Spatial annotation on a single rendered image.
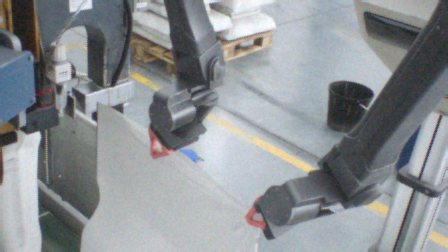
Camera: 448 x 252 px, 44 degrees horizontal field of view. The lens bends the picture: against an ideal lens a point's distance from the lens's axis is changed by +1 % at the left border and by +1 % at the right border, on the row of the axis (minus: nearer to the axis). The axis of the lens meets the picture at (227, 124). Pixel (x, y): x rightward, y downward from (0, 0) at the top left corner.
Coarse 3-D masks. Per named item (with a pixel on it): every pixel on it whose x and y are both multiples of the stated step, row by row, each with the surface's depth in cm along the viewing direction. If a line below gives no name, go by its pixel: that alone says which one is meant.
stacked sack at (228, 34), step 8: (248, 16) 463; (256, 16) 465; (264, 16) 469; (240, 24) 444; (248, 24) 450; (256, 24) 454; (264, 24) 461; (272, 24) 469; (216, 32) 441; (224, 32) 437; (232, 32) 435; (240, 32) 441; (248, 32) 449; (256, 32) 458
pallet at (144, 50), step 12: (132, 36) 425; (252, 36) 459; (264, 36) 471; (132, 48) 422; (144, 48) 413; (156, 48) 409; (228, 48) 437; (240, 48) 465; (252, 48) 469; (144, 60) 418; (168, 60) 400; (228, 60) 443; (168, 72) 404
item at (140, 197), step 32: (96, 128) 125; (128, 128) 116; (96, 160) 129; (128, 160) 119; (160, 160) 108; (128, 192) 123; (160, 192) 111; (192, 192) 104; (224, 192) 98; (96, 224) 125; (128, 224) 121; (160, 224) 114; (192, 224) 107; (224, 224) 100
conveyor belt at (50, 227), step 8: (40, 208) 196; (40, 216) 192; (48, 216) 193; (40, 224) 189; (48, 224) 189; (56, 224) 190; (48, 232) 186; (56, 232) 186; (64, 232) 186; (72, 232) 187; (48, 240) 182; (56, 240) 183; (64, 240) 183; (72, 240) 183; (80, 240) 184; (48, 248) 179; (56, 248) 179; (64, 248) 180; (72, 248) 180; (80, 248) 181
